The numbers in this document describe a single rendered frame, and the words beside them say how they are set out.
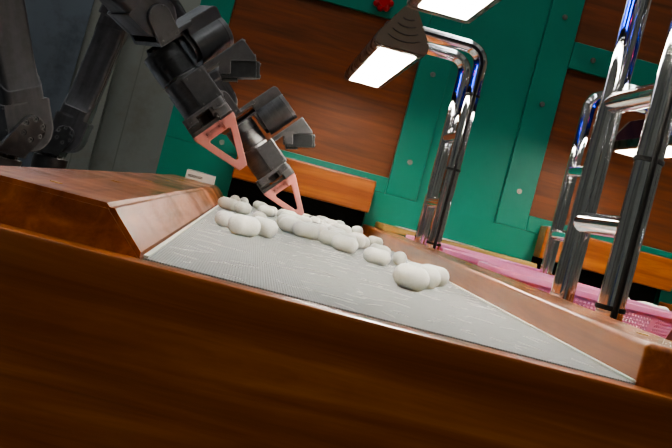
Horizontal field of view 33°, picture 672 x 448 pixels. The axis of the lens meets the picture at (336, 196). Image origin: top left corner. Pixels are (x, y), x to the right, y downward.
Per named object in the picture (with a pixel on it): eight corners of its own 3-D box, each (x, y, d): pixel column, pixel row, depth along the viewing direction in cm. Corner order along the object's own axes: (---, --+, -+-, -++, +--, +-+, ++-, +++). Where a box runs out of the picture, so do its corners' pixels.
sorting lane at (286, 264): (133, 291, 65) (143, 254, 65) (223, 208, 246) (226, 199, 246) (629, 416, 68) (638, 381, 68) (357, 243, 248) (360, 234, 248)
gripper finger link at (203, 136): (262, 154, 168) (225, 102, 168) (262, 153, 161) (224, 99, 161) (224, 181, 168) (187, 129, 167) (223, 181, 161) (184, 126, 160)
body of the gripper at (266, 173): (289, 170, 217) (267, 137, 217) (291, 169, 207) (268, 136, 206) (261, 189, 217) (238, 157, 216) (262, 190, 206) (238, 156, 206)
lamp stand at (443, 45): (320, 273, 190) (388, 13, 190) (314, 264, 210) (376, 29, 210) (430, 301, 192) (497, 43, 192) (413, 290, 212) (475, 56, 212)
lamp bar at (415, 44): (374, 42, 170) (387, -5, 170) (343, 79, 232) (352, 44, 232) (426, 56, 170) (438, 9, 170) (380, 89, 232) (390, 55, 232)
